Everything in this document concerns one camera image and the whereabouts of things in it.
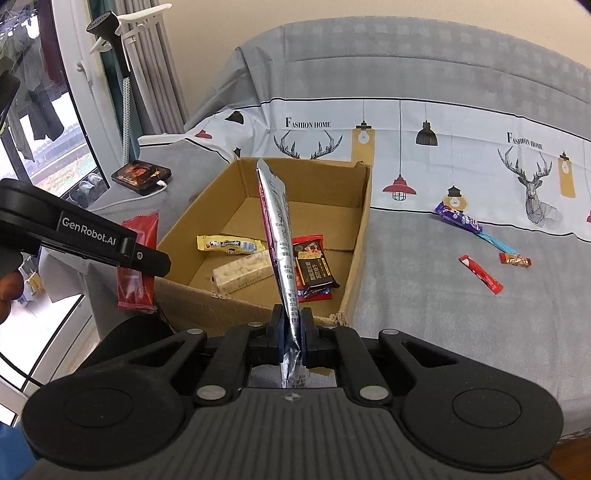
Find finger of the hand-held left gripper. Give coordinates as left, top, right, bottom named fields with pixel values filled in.
left=117, top=237, right=172, bottom=278

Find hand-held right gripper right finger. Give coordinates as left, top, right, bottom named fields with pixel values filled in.
left=299, top=307, right=490, bottom=403

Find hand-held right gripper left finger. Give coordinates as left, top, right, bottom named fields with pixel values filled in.
left=92, top=305, right=286, bottom=403

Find red square snack packet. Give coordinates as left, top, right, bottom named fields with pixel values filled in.
left=117, top=211, right=160, bottom=313

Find red white-label snack packet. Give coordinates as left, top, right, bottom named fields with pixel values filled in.
left=291, top=234, right=334, bottom=302

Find dark brown chocolate bar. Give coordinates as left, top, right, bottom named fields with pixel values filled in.
left=293, top=236, right=341, bottom=292

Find white nougat bar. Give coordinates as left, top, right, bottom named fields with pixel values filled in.
left=212, top=252, right=276, bottom=294

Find yellow snack packet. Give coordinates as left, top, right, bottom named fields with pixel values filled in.
left=197, top=234, right=268, bottom=256

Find cardboard box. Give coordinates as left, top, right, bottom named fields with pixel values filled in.
left=152, top=157, right=373, bottom=326

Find long silver snack packet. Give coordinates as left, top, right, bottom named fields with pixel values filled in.
left=255, top=157, right=309, bottom=394

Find red stick packet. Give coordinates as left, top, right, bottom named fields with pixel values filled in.
left=458, top=255, right=504, bottom=295

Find purple snack packet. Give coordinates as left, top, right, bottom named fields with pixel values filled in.
left=435, top=200, right=484, bottom=232

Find blue stick packet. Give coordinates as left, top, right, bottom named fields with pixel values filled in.
left=475, top=230, right=519, bottom=256

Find small red gold packet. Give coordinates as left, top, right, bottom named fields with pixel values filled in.
left=498, top=252, right=533, bottom=269

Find person's left hand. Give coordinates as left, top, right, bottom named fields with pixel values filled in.
left=0, top=270, right=25, bottom=324

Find row of shoes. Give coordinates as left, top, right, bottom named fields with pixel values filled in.
left=68, top=172, right=110, bottom=209

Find black smartphone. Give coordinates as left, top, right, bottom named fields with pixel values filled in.
left=111, top=160, right=173, bottom=193

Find yellow white slippers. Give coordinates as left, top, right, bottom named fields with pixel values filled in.
left=20, top=255, right=45, bottom=302

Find white plastic board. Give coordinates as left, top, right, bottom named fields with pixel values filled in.
left=137, top=133, right=188, bottom=147

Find hanging dark clothes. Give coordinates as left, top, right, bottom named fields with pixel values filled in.
left=0, top=46, right=66, bottom=163

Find printed grey bed sheet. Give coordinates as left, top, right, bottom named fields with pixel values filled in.
left=139, top=21, right=591, bottom=444

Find grey curtain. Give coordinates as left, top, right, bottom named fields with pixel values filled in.
left=115, top=0, right=191, bottom=139

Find black garment steamer head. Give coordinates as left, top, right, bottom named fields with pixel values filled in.
left=86, top=14, right=133, bottom=78

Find blue cloth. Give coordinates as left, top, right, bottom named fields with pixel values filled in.
left=0, top=405, right=43, bottom=480

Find white charging cable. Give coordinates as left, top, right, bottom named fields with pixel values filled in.
left=87, top=180, right=170, bottom=214

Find garment steamer hose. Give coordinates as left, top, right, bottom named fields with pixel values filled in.
left=120, top=74, right=136, bottom=168

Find white window frame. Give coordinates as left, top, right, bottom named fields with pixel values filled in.
left=54, top=0, right=126, bottom=197

